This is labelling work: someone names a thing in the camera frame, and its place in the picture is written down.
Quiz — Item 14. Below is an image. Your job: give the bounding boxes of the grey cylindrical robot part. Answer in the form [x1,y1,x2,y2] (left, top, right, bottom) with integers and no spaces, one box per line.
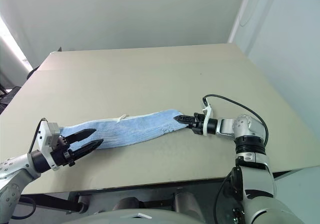
[173,187,201,213]

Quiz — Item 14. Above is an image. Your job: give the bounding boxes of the light blue towel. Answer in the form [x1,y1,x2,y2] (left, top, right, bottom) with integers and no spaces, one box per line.
[59,108,187,151]

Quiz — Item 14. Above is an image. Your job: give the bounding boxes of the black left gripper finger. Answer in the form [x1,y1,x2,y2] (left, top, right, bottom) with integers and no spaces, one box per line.
[71,138,105,160]
[65,128,97,144]

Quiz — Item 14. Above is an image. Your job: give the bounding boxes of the black equipment beside table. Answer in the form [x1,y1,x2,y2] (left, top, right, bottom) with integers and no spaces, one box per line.
[0,65,41,116]

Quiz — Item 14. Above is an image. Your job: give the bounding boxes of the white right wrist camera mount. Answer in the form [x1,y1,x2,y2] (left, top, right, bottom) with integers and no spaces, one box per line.
[200,101,214,137]

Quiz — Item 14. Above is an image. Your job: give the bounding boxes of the silver cylindrical table fitting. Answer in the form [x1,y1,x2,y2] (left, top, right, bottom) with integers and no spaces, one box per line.
[76,195,91,214]

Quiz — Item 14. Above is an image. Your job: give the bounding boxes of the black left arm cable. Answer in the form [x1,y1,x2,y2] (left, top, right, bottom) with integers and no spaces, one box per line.
[28,117,48,154]

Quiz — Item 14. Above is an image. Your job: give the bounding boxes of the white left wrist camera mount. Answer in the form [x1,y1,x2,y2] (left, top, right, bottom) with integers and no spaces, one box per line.
[36,120,63,172]

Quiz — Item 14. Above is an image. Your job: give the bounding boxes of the dark rounded shape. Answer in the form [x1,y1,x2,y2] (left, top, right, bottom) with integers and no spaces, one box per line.
[111,196,144,211]

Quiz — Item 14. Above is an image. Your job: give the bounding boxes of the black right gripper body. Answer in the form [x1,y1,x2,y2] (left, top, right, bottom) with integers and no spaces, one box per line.
[190,112,207,136]

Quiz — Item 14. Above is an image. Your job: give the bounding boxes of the white cylindrical column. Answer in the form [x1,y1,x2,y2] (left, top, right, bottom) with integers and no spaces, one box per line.
[0,32,34,91]

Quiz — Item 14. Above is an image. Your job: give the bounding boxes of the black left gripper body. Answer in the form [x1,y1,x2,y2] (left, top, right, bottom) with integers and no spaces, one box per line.
[50,136,77,169]

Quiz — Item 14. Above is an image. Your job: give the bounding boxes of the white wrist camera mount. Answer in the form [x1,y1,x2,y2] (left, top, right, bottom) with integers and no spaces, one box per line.
[200,101,214,137]
[36,120,63,172]

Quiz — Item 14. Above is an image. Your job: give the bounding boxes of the grey robot torso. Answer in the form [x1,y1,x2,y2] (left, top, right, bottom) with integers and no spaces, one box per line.
[62,204,210,224]

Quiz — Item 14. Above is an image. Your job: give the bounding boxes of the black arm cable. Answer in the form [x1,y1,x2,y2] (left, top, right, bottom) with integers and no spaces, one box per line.
[28,117,48,154]
[201,94,270,147]

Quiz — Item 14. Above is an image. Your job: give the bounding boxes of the thin white wall cable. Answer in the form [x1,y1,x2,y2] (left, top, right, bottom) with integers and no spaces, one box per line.
[239,0,261,28]

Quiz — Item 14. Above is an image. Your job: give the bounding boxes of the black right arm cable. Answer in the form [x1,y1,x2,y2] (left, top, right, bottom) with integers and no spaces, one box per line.
[201,94,270,147]

